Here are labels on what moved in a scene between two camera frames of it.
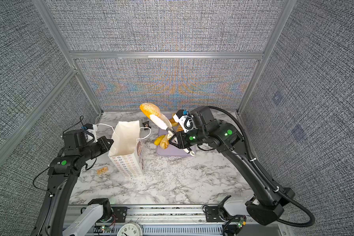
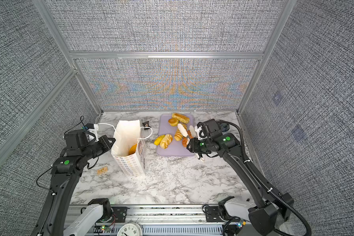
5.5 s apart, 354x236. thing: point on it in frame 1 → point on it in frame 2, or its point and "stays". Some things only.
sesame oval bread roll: (148, 109) → (132, 149)
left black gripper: (103, 141) stays
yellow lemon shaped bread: (158, 140) stays
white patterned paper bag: (127, 149) stays
